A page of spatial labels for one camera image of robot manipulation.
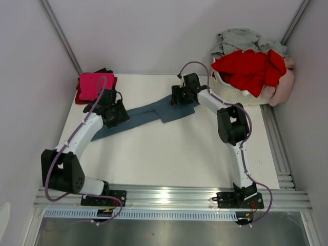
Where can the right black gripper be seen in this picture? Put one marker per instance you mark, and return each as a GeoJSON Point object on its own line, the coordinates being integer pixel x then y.
{"type": "Point", "coordinates": [176, 90]}

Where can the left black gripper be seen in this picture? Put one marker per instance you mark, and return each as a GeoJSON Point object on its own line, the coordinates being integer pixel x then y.
{"type": "Point", "coordinates": [122, 117]}

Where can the blue grey t shirt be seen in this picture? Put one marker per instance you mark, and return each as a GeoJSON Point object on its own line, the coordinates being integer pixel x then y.
{"type": "Point", "coordinates": [159, 110]}

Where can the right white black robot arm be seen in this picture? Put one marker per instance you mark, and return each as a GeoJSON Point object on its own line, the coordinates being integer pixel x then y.
{"type": "Point", "coordinates": [233, 130]}

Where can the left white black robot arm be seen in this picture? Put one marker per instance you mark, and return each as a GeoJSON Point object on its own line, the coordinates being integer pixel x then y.
{"type": "Point", "coordinates": [61, 169]}

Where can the folded pink t shirt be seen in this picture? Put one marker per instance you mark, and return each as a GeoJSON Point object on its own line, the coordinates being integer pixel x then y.
{"type": "Point", "coordinates": [92, 87]}

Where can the white plastic laundry basket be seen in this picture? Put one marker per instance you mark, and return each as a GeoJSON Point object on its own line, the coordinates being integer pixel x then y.
{"type": "Point", "coordinates": [233, 95]}

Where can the folded black t shirt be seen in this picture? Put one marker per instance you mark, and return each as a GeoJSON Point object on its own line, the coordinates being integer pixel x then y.
{"type": "Point", "coordinates": [103, 70]}

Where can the light pink t shirt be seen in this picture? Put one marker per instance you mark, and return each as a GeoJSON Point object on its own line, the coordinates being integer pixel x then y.
{"type": "Point", "coordinates": [281, 93]}

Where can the left corner aluminium profile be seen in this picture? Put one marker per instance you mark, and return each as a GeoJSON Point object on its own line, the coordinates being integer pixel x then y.
{"type": "Point", "coordinates": [50, 15]}

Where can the corner aluminium profile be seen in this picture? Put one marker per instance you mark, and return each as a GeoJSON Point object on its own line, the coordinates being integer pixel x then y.
{"type": "Point", "coordinates": [295, 21]}
{"type": "Point", "coordinates": [50, 15]}

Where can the right corner aluminium profile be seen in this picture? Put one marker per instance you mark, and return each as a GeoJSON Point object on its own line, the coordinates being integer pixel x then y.
{"type": "Point", "coordinates": [295, 21]}

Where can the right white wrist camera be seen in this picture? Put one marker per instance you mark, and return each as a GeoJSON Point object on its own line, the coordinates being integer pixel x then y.
{"type": "Point", "coordinates": [182, 80]}

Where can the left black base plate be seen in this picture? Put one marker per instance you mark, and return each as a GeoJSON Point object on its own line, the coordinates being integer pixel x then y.
{"type": "Point", "coordinates": [105, 202]}

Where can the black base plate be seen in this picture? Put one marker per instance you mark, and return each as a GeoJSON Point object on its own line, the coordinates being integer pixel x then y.
{"type": "Point", "coordinates": [229, 200]}
{"type": "Point", "coordinates": [105, 202]}

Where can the aluminium mounting rail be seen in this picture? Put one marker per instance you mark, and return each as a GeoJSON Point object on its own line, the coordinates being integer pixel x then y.
{"type": "Point", "coordinates": [191, 198]}

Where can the white slotted cable duct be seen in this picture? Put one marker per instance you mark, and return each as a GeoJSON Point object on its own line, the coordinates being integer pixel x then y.
{"type": "Point", "coordinates": [141, 214]}

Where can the right side aluminium rail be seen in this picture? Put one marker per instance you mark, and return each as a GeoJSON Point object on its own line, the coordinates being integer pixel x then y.
{"type": "Point", "coordinates": [278, 150]}

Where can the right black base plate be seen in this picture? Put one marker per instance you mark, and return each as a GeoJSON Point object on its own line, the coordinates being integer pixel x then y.
{"type": "Point", "coordinates": [229, 200]}

